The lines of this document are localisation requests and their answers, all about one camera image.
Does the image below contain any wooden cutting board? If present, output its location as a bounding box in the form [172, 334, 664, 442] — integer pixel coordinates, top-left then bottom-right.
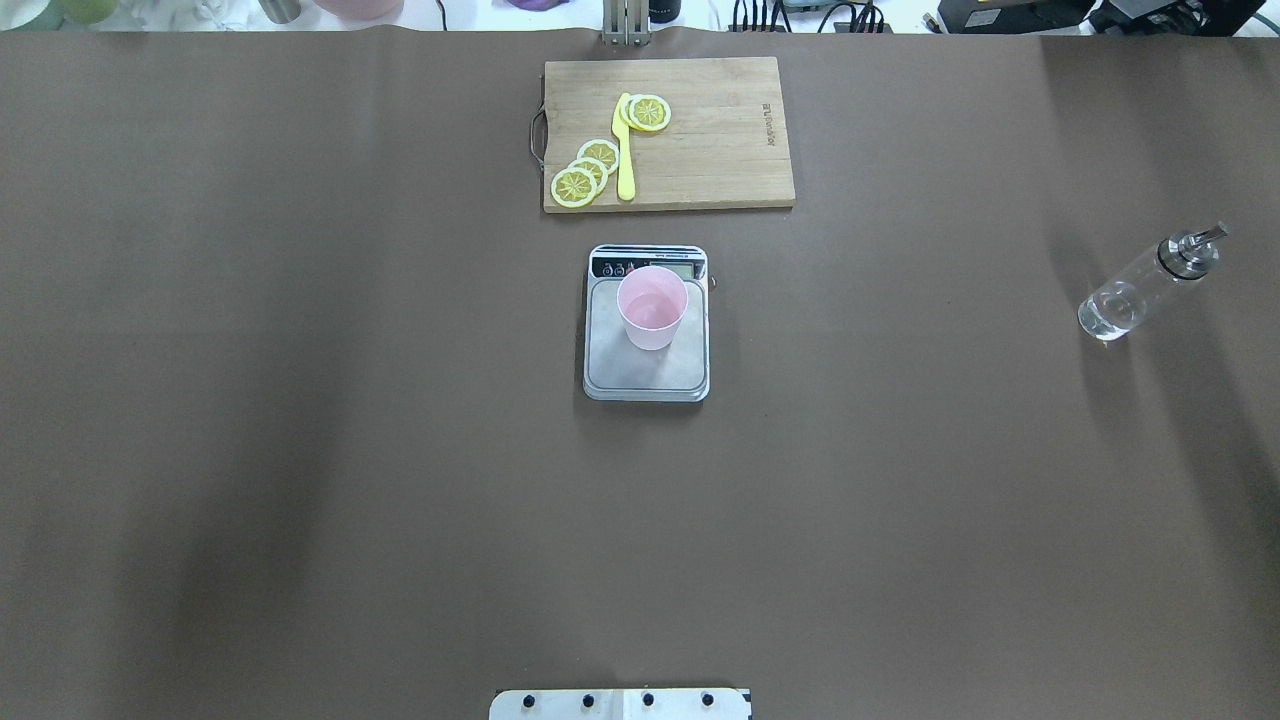
[541, 56, 796, 213]

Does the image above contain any lemon slice at knife tip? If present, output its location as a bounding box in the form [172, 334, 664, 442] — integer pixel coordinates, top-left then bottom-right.
[621, 94, 672, 133]

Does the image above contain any middle lemon slice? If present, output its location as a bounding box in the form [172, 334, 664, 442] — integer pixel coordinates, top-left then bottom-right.
[568, 158, 611, 193]

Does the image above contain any yellow plastic knife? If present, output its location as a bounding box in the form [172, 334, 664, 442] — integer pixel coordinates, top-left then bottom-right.
[611, 94, 636, 202]

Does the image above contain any glass sauce bottle metal spout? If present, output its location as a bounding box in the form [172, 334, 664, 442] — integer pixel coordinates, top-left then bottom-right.
[1076, 222, 1231, 342]

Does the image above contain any silver digital kitchen scale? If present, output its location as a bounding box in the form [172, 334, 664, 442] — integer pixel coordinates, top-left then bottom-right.
[582, 243, 710, 404]

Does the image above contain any pink plastic cup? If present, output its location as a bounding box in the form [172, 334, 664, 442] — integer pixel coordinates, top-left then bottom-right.
[616, 265, 689, 351]

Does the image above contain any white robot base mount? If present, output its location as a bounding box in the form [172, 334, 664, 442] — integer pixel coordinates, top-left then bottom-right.
[488, 687, 754, 719]

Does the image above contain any aluminium frame post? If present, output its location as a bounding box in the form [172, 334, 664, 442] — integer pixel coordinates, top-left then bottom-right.
[600, 0, 652, 47]

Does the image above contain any black thermos bottle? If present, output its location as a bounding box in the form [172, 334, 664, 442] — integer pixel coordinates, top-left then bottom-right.
[646, 0, 682, 24]

